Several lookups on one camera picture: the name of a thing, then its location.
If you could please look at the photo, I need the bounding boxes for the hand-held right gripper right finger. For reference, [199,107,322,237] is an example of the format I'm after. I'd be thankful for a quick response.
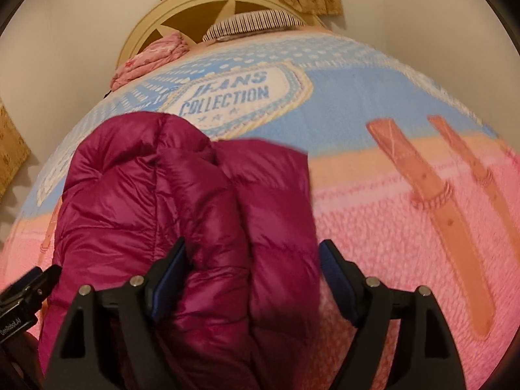
[319,239,458,390]

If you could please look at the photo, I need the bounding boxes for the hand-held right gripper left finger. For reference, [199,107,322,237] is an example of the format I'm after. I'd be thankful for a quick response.
[44,238,188,390]

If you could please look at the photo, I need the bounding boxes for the magenta puffer jacket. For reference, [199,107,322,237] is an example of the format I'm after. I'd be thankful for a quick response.
[38,111,322,390]

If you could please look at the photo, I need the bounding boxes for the bed with blue-pink blanket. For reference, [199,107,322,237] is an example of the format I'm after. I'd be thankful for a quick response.
[0,28,520,390]

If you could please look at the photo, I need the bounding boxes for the pink folded quilt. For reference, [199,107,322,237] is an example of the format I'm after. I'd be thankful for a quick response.
[111,32,191,90]

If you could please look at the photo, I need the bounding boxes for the grey striped pillow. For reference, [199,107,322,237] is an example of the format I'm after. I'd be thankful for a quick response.
[202,9,305,43]

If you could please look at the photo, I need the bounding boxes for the cream wooden headboard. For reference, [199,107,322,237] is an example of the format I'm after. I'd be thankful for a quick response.
[118,0,326,70]

